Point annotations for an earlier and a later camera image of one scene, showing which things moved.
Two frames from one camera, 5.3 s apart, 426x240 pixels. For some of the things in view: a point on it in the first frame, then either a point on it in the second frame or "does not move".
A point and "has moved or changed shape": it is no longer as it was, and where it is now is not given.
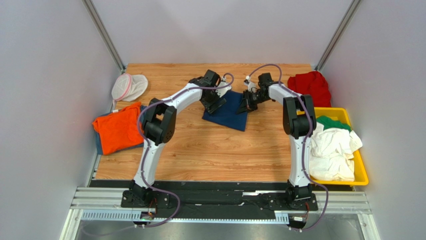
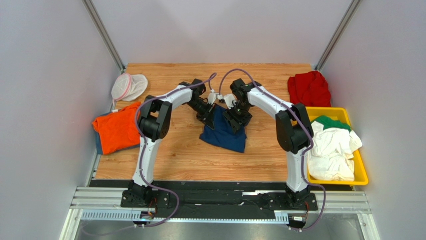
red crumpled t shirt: (312, 83) does not move
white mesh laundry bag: (129, 87) does not move
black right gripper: (249, 101) -> (236, 117)
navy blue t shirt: (226, 115) has moved or changed shape
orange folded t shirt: (120, 130) does not move
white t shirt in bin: (331, 155) does not move
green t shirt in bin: (328, 123) does not move
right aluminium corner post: (338, 35) does not move
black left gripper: (211, 107) -> (207, 117)
